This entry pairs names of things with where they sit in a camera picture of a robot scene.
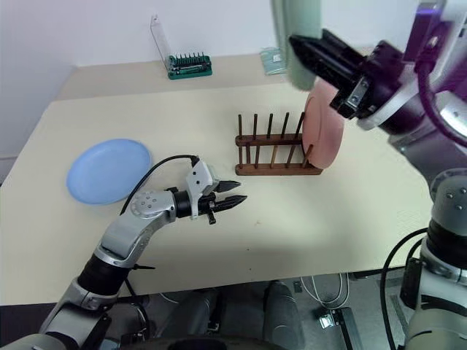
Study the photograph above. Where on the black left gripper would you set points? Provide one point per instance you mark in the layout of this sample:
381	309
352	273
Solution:
211	205

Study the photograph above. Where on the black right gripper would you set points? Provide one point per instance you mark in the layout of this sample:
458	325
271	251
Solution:
383	69

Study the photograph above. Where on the green plate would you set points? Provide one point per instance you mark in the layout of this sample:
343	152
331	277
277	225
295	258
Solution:
303	18

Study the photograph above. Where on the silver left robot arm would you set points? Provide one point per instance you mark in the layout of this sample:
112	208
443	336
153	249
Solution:
146	208

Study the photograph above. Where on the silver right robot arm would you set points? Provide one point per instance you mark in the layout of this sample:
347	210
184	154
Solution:
448	204

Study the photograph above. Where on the wooden dish rack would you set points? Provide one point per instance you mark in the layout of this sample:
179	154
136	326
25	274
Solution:
277	169

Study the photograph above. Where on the pink plate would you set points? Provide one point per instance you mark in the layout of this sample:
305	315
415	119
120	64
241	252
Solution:
323	135

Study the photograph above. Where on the blue plate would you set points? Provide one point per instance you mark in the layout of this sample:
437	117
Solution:
109	171

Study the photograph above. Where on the dark rounded shape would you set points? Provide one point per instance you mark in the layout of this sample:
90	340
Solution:
282	313

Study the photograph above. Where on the green screwdriver bit set case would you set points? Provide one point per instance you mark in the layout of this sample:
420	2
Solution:
189	67

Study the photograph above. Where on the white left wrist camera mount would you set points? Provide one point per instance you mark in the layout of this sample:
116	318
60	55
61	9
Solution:
197	178

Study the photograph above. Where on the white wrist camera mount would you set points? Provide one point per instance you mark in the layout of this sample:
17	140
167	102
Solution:
388	106
197	178

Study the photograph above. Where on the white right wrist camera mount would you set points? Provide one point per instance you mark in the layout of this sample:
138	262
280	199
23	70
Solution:
388	106

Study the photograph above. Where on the black metal floor bracket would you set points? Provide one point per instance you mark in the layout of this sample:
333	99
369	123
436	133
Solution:
339	324

